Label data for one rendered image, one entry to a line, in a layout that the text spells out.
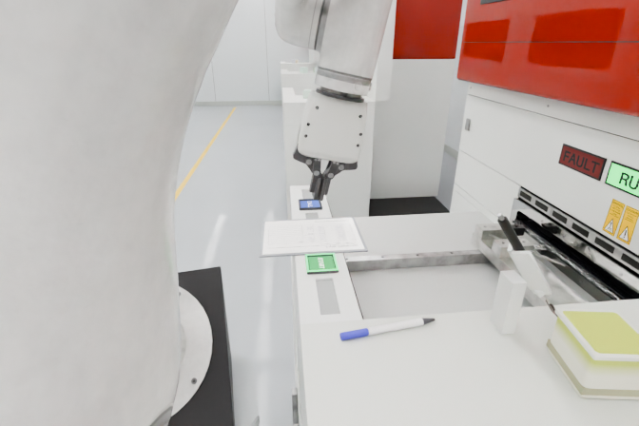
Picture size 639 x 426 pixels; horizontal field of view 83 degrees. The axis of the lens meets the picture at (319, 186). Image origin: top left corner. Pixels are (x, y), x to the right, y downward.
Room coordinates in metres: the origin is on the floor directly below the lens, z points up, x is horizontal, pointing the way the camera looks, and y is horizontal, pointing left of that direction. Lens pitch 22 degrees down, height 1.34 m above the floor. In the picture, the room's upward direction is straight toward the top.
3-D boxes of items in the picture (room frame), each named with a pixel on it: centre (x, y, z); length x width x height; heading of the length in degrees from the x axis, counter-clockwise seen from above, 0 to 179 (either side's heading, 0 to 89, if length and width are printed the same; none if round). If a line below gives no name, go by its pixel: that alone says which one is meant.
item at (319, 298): (0.69, 0.01, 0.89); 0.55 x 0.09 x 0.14; 6
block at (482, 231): (0.81, -0.44, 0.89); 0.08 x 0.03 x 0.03; 96
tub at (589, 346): (0.32, -0.33, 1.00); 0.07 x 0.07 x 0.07; 88
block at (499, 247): (0.73, -0.45, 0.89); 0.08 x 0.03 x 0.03; 96
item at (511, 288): (0.40, -0.27, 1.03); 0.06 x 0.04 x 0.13; 96
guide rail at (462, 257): (0.77, -0.29, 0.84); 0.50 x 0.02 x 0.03; 96
